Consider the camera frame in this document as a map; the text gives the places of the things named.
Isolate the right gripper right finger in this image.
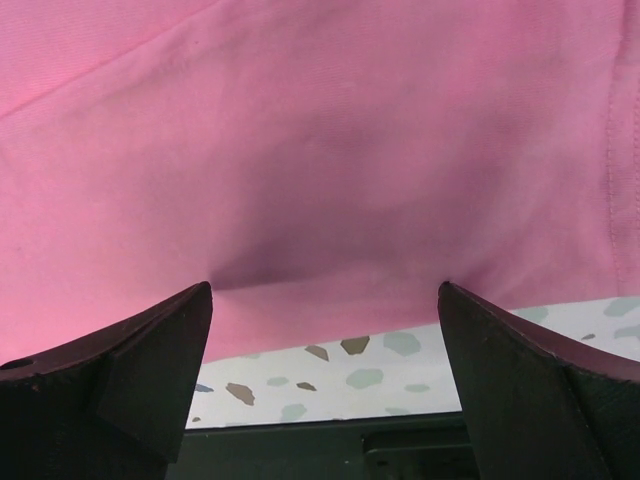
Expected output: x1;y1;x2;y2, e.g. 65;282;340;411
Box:
438;282;639;479

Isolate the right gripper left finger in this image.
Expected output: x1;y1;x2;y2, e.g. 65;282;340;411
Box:
1;282;213;479

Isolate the pink t shirt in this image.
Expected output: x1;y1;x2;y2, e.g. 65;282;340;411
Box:
1;1;639;361

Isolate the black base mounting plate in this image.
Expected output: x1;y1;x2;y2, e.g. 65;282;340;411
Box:
167;412;480;480

